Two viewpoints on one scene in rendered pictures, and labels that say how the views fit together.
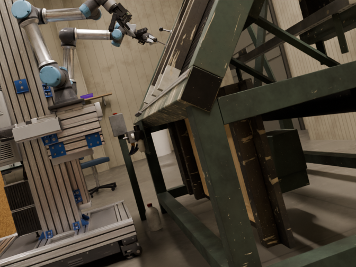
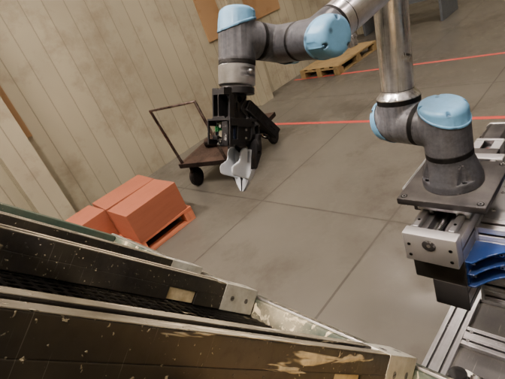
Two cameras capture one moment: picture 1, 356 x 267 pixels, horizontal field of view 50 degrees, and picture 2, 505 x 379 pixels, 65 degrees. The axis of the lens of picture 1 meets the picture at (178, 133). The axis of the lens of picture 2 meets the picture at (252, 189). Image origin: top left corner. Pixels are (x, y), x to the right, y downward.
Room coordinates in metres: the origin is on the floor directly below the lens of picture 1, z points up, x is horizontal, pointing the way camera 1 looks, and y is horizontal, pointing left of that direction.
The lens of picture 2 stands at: (3.04, -0.23, 1.67)
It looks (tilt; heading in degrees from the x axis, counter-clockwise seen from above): 26 degrees down; 154
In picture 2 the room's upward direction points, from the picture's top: 22 degrees counter-clockwise
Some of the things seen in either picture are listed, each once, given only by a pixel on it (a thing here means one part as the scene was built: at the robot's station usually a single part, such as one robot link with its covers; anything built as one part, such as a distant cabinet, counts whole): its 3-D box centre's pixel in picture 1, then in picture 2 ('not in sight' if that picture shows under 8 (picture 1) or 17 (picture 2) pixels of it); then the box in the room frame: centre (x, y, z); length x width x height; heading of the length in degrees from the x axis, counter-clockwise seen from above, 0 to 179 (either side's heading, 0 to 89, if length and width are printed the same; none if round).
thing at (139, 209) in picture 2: not in sight; (117, 228); (-0.45, 0.09, 0.21); 1.17 x 0.78 x 0.41; 102
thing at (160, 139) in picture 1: (158, 141); not in sight; (9.40, 0.50, 0.35); 0.59 x 0.57 x 0.70; 12
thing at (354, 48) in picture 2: not in sight; (337, 53); (-1.99, 4.68, 0.17); 1.20 x 0.84 x 0.34; 102
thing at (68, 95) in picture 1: (64, 96); (450, 164); (2.47, 0.63, 1.09); 0.15 x 0.15 x 0.10
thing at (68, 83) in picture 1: (59, 78); (443, 124); (2.46, 0.63, 1.20); 0.13 x 0.12 x 0.14; 178
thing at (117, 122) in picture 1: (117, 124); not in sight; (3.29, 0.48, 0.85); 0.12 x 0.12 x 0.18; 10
